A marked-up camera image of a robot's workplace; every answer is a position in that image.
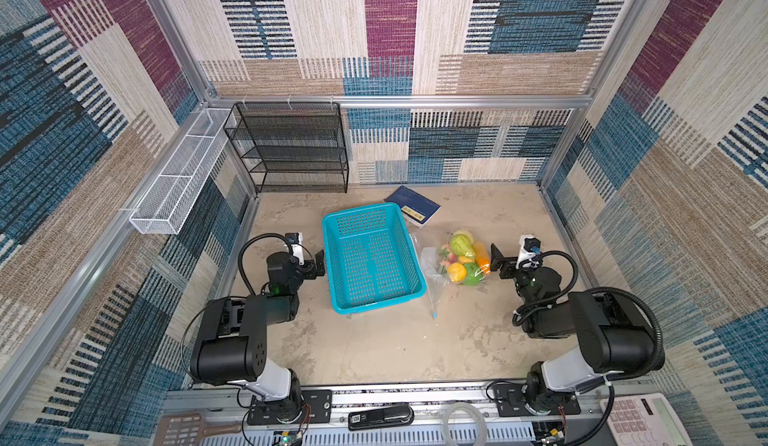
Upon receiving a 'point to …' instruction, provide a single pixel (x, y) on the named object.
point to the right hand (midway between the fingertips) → (507, 245)
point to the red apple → (452, 258)
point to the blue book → (418, 209)
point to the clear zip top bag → (431, 250)
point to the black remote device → (381, 417)
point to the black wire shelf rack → (291, 147)
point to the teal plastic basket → (371, 257)
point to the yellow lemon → (456, 272)
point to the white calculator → (646, 420)
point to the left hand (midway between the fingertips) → (306, 247)
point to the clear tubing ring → (445, 422)
